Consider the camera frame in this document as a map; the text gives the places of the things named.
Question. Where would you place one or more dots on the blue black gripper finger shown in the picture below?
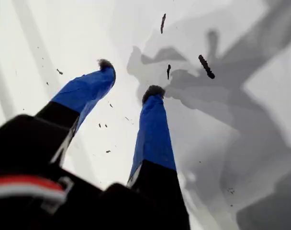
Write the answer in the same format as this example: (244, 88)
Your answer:
(152, 136)
(85, 91)

